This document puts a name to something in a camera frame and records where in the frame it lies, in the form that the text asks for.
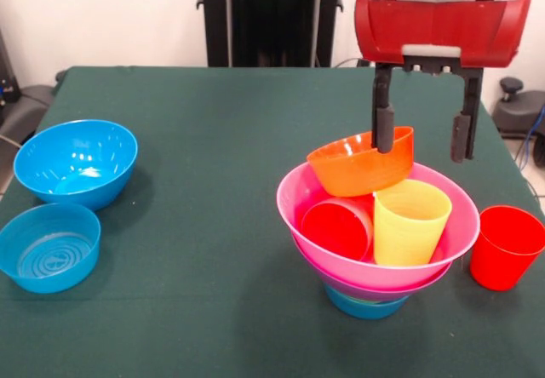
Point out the crimson cup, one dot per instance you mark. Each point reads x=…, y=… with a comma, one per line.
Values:
x=336, y=231

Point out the dark grey stand base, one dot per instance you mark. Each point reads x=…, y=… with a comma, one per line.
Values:
x=523, y=110
x=25, y=110

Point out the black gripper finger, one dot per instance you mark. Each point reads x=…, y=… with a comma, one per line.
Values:
x=382, y=114
x=465, y=127

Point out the dark green tablecloth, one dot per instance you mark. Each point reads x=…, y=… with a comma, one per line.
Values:
x=191, y=310

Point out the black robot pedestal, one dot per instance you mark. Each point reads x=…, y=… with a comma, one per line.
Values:
x=272, y=12

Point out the large pink bowl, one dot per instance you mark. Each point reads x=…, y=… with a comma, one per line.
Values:
x=460, y=229

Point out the large blue bowl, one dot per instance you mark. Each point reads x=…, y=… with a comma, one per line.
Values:
x=76, y=165

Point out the small blue bowl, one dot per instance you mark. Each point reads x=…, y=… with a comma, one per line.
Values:
x=366, y=310
x=49, y=250

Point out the green bowl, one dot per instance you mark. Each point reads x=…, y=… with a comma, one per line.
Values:
x=362, y=300

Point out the red cup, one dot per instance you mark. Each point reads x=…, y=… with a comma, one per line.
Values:
x=506, y=263

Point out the orange bowl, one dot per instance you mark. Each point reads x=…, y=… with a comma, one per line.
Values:
x=362, y=173

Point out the yellow cup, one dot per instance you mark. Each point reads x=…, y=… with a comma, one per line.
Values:
x=404, y=233

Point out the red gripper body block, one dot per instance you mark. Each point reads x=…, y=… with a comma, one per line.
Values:
x=443, y=29

